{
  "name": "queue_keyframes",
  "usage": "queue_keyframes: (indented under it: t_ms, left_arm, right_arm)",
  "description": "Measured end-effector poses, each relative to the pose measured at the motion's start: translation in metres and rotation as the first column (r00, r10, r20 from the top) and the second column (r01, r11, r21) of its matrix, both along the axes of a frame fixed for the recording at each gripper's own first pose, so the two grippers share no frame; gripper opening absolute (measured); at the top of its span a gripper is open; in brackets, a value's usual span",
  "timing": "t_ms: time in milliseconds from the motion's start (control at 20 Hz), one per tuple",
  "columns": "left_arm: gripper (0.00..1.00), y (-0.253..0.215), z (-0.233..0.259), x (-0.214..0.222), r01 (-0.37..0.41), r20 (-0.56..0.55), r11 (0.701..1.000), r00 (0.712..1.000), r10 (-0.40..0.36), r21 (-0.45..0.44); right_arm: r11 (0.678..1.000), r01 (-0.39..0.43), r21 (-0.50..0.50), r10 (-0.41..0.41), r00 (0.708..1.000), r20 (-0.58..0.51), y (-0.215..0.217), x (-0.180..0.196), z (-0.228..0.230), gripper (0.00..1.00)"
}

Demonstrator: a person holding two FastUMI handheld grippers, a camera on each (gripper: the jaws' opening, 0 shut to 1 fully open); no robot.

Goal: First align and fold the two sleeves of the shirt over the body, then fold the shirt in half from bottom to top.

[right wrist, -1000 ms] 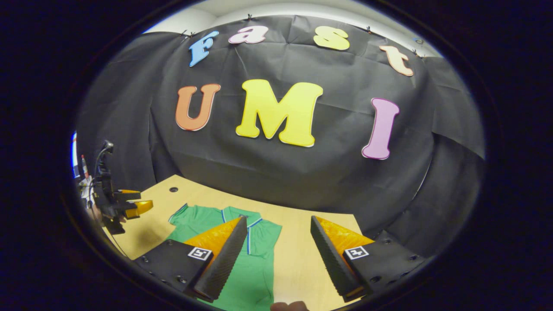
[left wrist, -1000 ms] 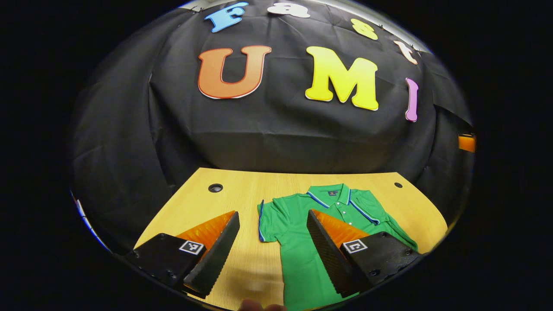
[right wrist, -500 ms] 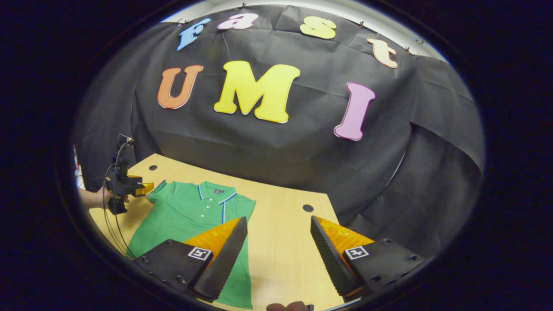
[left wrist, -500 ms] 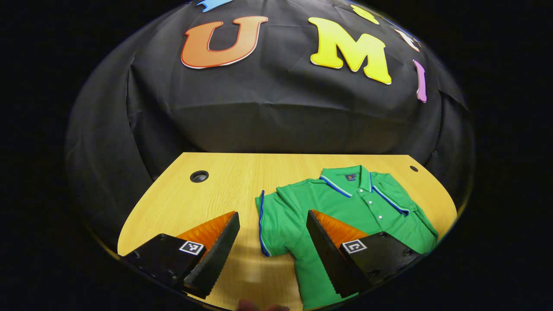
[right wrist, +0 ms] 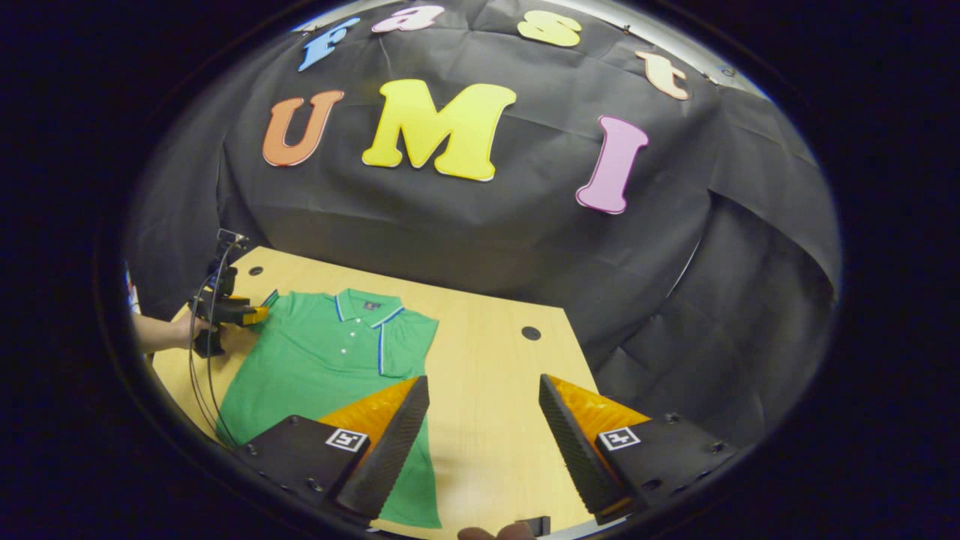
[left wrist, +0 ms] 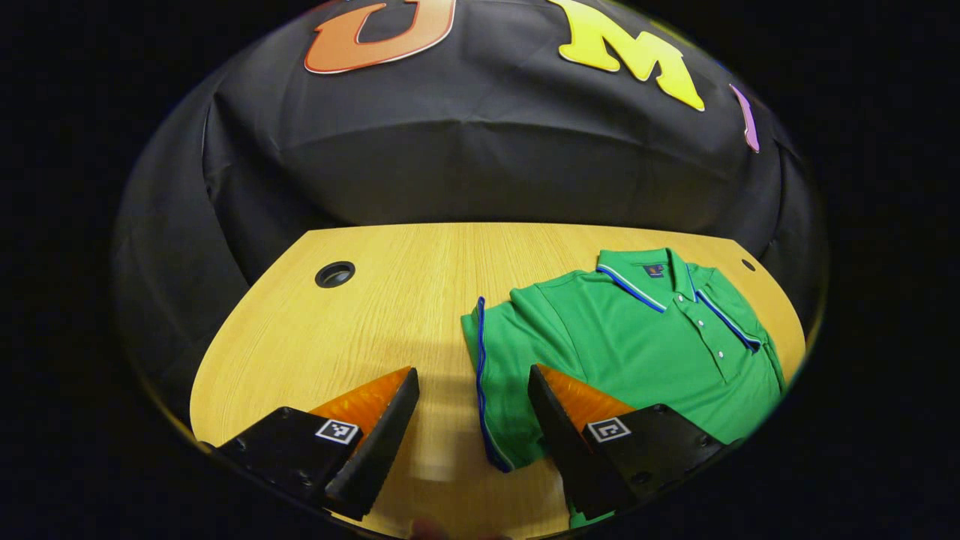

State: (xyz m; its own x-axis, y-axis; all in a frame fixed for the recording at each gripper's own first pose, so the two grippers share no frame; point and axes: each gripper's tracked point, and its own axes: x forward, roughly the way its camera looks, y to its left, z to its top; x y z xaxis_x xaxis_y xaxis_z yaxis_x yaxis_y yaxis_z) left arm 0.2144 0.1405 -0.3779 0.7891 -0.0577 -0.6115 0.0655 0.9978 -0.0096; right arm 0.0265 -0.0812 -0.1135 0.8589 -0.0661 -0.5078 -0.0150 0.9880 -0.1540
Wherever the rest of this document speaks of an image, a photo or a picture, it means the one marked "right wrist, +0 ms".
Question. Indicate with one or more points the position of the black backdrop cloth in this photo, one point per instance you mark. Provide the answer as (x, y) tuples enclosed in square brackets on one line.
[(487, 240)]

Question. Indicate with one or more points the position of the green T-shirt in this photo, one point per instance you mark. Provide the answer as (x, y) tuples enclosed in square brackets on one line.
[(322, 360)]

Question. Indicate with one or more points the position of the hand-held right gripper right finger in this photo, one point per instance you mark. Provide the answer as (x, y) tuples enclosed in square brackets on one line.
[(574, 450)]

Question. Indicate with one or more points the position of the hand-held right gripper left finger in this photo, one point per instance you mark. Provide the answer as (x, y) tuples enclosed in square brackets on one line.
[(386, 450)]

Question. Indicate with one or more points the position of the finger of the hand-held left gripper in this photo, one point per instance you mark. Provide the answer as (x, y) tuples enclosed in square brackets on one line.
[(255, 315)]

